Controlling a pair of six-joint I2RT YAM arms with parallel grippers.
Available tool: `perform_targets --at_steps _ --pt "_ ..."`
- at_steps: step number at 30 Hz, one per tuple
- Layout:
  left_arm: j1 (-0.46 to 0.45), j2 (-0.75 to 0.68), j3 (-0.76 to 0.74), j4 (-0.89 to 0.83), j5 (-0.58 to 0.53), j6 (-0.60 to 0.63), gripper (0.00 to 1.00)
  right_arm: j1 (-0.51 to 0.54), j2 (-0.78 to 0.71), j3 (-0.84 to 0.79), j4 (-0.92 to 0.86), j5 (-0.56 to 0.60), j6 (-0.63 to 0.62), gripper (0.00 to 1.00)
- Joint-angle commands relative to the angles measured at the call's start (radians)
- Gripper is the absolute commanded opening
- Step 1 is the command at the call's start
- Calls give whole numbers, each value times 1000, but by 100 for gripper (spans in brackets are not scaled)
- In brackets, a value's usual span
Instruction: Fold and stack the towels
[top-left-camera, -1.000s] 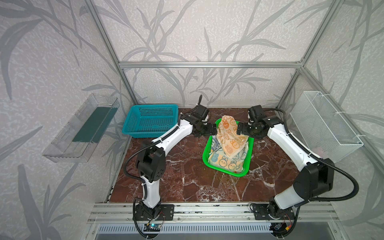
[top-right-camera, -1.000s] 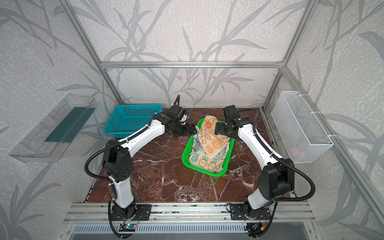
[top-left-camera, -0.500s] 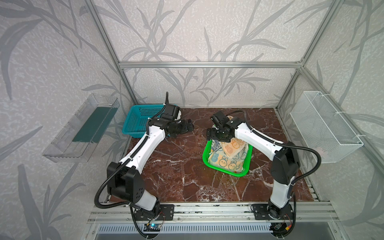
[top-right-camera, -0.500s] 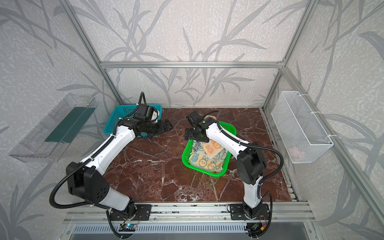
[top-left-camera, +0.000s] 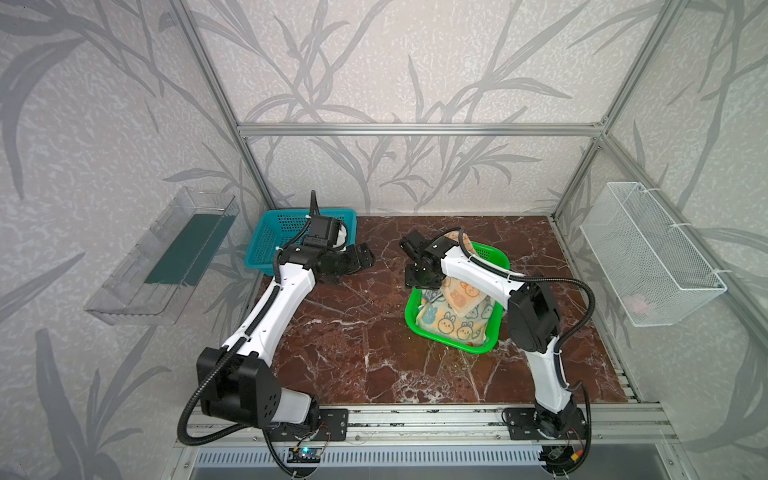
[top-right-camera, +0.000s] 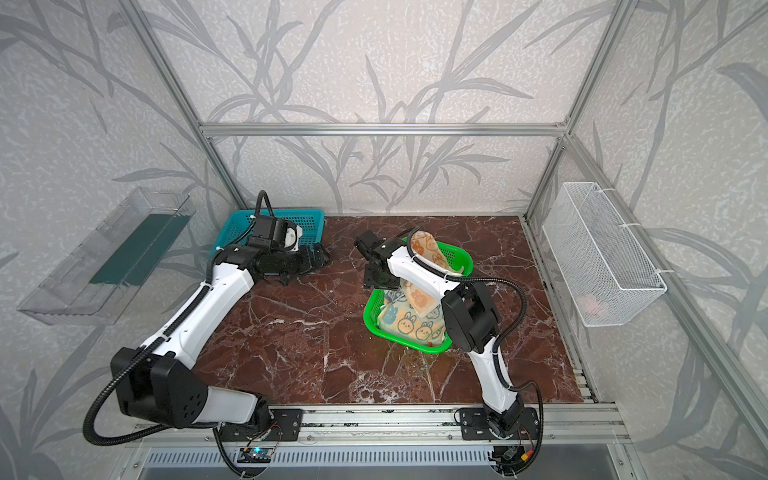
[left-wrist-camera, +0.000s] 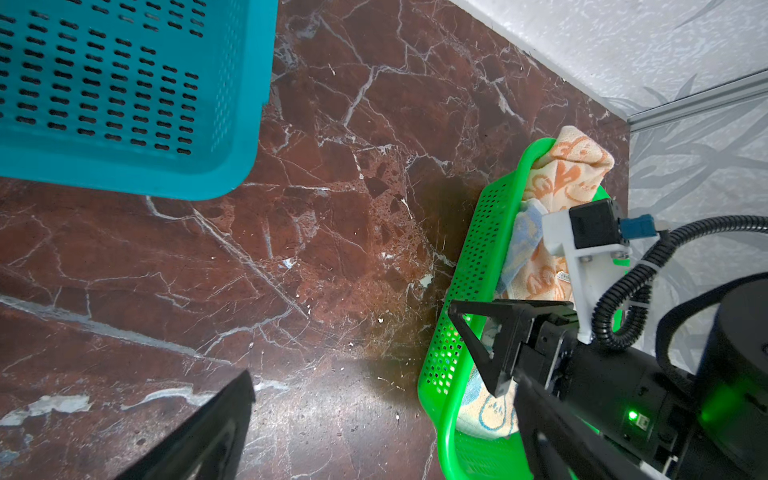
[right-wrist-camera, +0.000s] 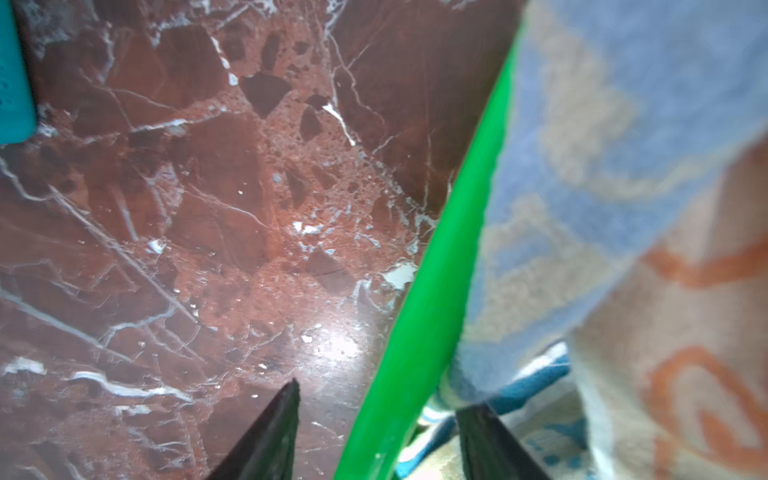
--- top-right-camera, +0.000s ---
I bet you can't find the teal plastic basket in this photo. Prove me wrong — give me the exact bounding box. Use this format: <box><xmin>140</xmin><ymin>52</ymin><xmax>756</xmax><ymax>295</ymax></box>
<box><xmin>213</xmin><ymin>208</ymin><xmax>326</xmax><ymax>256</ymax></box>

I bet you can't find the orange bunny towel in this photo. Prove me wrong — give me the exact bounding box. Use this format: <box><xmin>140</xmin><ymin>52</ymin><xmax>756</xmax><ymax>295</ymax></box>
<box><xmin>400</xmin><ymin>229</ymin><xmax>457</xmax><ymax>318</ymax></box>

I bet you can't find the green plastic basket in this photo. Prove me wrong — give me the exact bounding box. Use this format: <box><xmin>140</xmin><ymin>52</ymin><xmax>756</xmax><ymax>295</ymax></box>
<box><xmin>363</xmin><ymin>231</ymin><xmax>474</xmax><ymax>354</ymax></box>

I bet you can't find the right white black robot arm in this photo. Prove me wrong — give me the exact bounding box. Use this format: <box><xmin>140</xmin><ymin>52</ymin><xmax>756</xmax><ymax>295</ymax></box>
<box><xmin>354</xmin><ymin>228</ymin><xmax>535</xmax><ymax>439</ymax></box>

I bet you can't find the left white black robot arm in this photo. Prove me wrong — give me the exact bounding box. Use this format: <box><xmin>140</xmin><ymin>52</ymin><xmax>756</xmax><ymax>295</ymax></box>
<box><xmin>82</xmin><ymin>214</ymin><xmax>331</xmax><ymax>446</ymax></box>

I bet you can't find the blue bunny towel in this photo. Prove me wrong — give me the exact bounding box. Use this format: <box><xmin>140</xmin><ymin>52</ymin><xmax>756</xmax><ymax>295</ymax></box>
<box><xmin>376</xmin><ymin>288</ymin><xmax>446</xmax><ymax>347</ymax></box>

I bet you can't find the green lit circuit board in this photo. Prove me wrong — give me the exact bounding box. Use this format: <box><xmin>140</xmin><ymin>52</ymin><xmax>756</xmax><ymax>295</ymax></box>
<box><xmin>237</xmin><ymin>447</ymin><xmax>274</xmax><ymax>464</ymax></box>

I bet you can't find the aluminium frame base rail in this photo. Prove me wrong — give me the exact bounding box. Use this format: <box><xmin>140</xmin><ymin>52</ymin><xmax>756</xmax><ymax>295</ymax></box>
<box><xmin>113</xmin><ymin>403</ymin><xmax>646</xmax><ymax>479</ymax></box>

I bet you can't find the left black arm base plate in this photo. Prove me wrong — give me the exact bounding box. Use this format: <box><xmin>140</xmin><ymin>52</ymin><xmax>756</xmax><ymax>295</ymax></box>
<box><xmin>220</xmin><ymin>408</ymin><xmax>303</xmax><ymax>442</ymax></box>

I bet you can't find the clear plastic wall shelf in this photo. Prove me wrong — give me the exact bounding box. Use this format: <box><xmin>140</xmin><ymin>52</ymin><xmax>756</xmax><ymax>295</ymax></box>
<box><xmin>18</xmin><ymin>187</ymin><xmax>196</xmax><ymax>326</ymax></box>

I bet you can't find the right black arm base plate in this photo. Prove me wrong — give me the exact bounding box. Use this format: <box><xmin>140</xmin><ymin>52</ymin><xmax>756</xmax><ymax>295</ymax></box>
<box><xmin>456</xmin><ymin>405</ymin><xmax>542</xmax><ymax>443</ymax></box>

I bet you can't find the pink item in wire basket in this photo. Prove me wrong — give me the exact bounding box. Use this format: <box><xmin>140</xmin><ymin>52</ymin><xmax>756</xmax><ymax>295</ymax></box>
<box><xmin>577</xmin><ymin>294</ymin><xmax>609</xmax><ymax>318</ymax></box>

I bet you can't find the right wired connector board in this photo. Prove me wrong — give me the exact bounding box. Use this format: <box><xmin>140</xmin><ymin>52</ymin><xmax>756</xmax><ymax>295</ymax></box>
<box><xmin>490</xmin><ymin>445</ymin><xmax>535</xmax><ymax>468</ymax></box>

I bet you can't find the white wire mesh basket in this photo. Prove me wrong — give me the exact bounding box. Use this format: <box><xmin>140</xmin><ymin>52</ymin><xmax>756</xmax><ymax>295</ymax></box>
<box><xmin>543</xmin><ymin>182</ymin><xmax>667</xmax><ymax>328</ymax></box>

